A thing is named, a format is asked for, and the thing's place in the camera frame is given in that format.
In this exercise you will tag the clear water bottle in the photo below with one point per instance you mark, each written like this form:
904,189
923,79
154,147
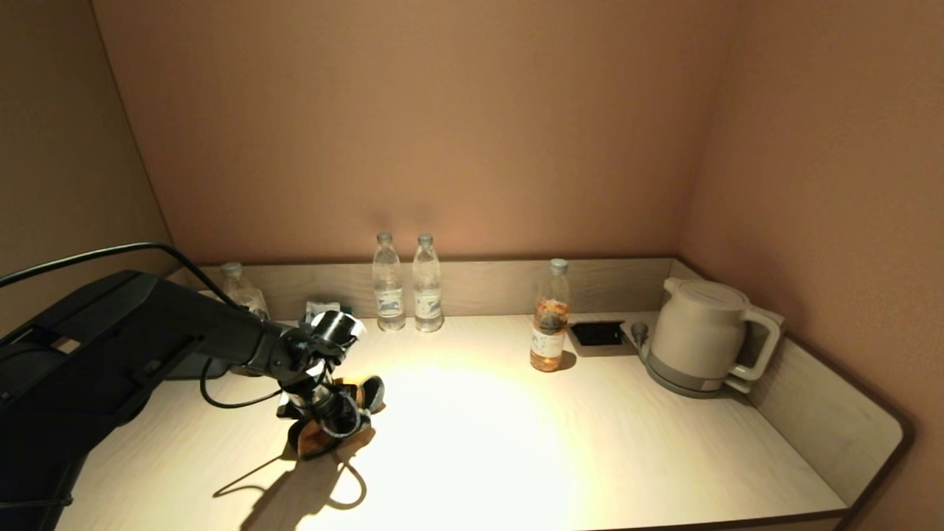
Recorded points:
428,295
389,295

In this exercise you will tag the plastic bottle with dark drink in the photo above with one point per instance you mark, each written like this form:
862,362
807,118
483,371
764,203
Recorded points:
247,295

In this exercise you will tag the grey-blue tissue box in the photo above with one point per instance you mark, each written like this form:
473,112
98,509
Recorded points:
184,371

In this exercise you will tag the black recessed power socket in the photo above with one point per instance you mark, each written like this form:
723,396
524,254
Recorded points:
597,333

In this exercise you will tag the white tea sachet packet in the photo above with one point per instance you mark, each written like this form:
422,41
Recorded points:
321,304

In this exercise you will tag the cream electric kettle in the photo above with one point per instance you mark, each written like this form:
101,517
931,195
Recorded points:
697,332

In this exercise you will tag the yellow cloth with dark backing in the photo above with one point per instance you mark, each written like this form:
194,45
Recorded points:
316,441

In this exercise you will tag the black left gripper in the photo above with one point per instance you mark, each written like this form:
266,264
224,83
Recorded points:
317,405

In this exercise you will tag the small blue-grey tray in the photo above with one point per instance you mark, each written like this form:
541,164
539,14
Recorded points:
347,310

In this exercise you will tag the grey kettle power plug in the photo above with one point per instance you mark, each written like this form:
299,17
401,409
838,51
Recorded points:
639,332

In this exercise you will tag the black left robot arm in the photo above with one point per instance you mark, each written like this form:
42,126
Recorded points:
110,332

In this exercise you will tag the plastic bottle with orange tea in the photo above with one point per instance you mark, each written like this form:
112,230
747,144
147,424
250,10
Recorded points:
549,332

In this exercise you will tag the grey kettle base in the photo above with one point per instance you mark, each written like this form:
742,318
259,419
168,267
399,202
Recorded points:
667,383

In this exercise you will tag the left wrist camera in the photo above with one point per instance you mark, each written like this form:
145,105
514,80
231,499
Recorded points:
333,327

